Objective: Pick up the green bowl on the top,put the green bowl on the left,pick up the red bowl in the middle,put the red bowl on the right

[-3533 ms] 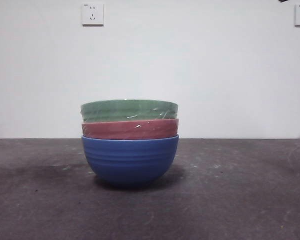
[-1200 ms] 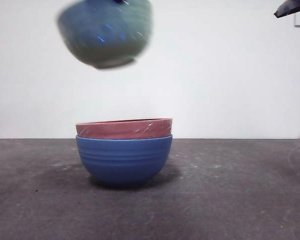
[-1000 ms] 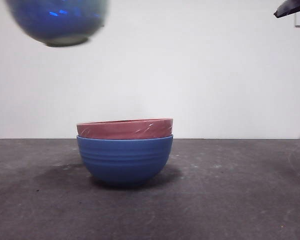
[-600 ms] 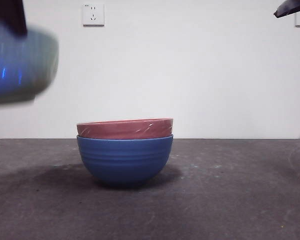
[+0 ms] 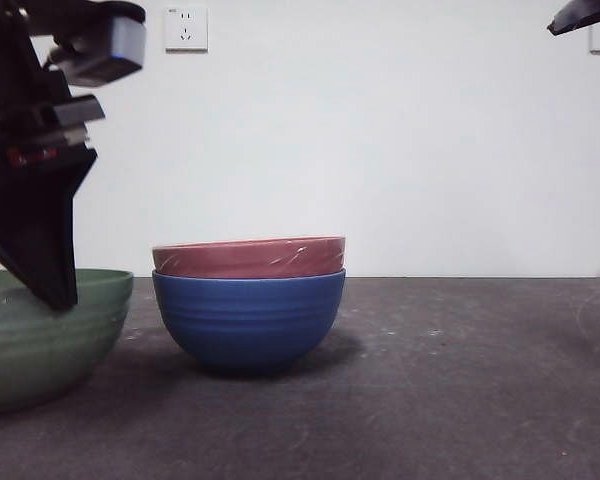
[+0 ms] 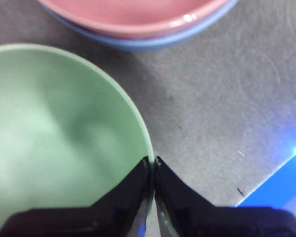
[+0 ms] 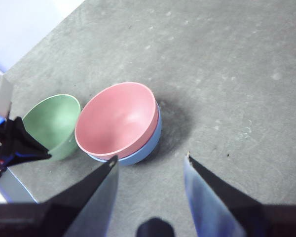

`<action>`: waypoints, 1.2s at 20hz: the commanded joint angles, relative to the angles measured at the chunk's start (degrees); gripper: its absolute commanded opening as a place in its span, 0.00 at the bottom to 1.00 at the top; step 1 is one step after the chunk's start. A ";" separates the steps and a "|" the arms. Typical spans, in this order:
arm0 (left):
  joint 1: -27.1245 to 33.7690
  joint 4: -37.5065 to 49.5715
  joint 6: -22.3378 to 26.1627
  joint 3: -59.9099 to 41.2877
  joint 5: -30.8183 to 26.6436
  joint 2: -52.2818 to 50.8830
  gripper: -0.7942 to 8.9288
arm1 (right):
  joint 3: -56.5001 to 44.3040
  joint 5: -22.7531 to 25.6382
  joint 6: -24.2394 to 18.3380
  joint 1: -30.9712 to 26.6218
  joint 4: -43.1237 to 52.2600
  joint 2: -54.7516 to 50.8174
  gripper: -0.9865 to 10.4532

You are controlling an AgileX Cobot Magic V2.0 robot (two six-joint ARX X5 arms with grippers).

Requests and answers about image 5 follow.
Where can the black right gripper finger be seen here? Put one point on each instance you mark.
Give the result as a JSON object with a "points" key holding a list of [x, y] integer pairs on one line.
{"points": [[587, 15]]}

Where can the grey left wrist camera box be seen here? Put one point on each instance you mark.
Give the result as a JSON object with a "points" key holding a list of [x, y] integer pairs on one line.
{"points": [[122, 47]]}

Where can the red ribbed bowl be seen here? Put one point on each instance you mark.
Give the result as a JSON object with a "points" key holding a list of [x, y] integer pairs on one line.
{"points": [[230, 259]]}

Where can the green ribbed bowl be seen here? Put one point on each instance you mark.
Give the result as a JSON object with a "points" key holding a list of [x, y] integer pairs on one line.
{"points": [[30, 350]]}

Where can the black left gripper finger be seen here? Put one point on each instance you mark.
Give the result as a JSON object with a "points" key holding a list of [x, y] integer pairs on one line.
{"points": [[35, 225]]}

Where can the blue ribbed bowl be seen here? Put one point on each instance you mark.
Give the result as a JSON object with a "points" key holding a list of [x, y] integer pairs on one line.
{"points": [[250, 320]]}

